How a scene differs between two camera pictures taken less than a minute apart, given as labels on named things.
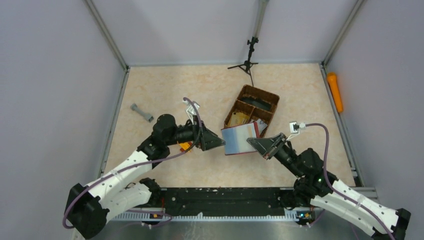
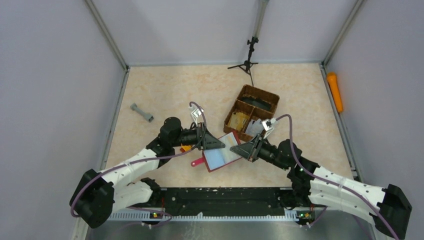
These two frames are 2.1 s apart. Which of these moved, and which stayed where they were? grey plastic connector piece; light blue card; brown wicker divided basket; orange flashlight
Moved: light blue card
Stayed: orange flashlight; brown wicker divided basket; grey plastic connector piece
